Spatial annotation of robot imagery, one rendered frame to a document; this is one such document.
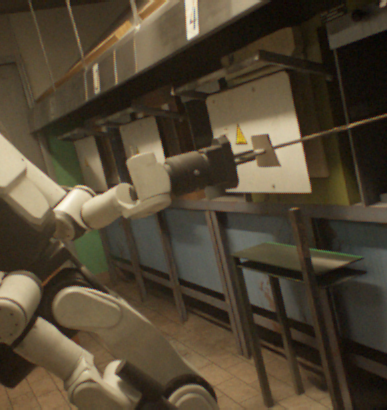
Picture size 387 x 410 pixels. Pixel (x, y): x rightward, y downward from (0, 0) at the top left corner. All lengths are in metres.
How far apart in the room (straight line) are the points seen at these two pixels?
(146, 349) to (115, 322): 0.11
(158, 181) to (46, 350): 0.41
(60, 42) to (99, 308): 4.55
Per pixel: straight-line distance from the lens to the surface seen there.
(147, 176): 1.27
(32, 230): 1.23
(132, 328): 1.31
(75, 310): 1.27
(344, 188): 2.05
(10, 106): 5.54
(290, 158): 2.04
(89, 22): 5.79
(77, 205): 1.44
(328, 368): 2.08
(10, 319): 1.07
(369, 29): 1.82
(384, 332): 2.26
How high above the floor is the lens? 1.23
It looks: 8 degrees down
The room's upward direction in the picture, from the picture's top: 13 degrees counter-clockwise
